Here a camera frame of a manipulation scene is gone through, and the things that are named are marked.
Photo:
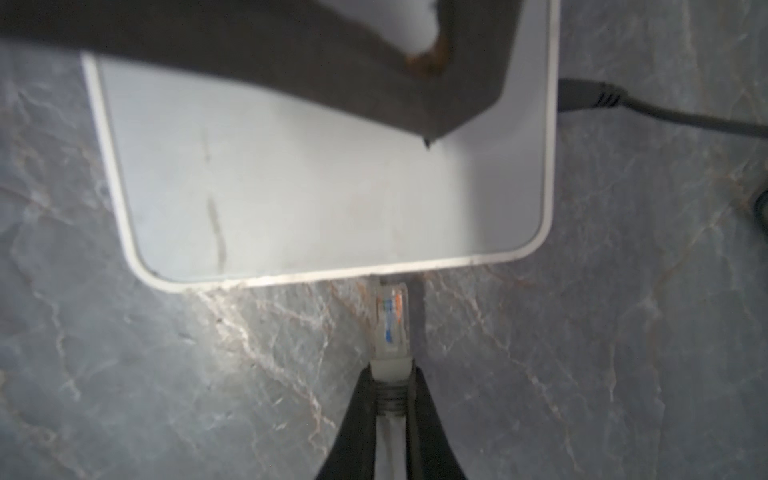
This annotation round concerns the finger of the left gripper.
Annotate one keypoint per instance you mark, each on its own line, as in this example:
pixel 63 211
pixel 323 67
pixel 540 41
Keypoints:
pixel 301 48

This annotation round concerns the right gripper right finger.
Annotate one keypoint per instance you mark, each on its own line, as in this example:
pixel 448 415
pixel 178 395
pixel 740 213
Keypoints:
pixel 428 452

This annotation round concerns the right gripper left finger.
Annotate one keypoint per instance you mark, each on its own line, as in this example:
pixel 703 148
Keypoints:
pixel 353 453

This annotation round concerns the white network switch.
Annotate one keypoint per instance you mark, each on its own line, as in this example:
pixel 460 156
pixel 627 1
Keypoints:
pixel 218 184

